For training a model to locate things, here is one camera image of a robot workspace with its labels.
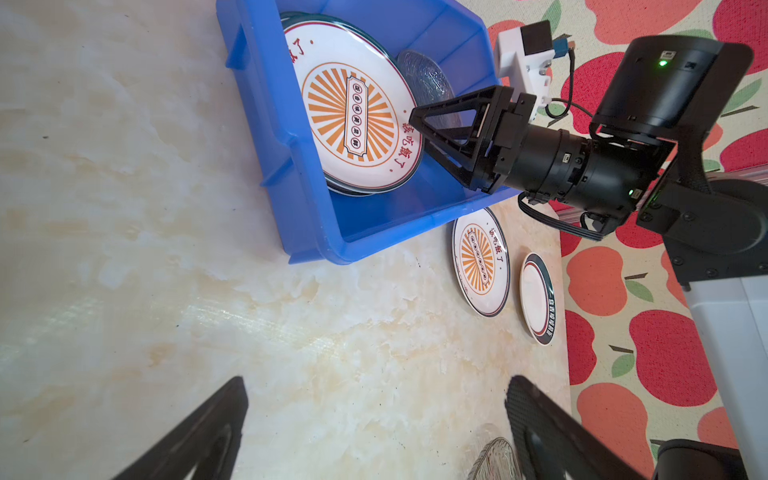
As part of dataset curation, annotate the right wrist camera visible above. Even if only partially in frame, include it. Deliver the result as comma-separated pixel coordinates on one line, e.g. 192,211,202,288
493,20,569,117

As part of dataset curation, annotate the green striped plate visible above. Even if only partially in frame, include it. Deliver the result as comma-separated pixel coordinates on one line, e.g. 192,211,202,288
520,252,557,346

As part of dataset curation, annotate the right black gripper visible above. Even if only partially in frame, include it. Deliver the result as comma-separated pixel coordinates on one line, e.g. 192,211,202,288
409,85,672,234

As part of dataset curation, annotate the blue plastic bin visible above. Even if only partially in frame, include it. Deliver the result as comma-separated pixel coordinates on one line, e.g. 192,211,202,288
216,1,514,265

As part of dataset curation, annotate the sunburst plate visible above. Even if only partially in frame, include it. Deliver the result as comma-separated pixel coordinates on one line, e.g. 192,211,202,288
450,208,511,318
282,13,422,195

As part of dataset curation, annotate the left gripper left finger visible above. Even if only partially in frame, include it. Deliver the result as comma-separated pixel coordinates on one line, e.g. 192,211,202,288
116,376,249,479

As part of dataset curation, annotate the right aluminium frame post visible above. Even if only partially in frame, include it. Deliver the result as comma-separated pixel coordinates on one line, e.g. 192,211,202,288
707,165,768,186

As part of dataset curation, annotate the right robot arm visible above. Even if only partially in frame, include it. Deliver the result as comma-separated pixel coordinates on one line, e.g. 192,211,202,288
409,35,767,479

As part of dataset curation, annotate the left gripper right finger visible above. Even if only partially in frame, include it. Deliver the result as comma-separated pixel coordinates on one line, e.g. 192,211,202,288
505,375,642,479

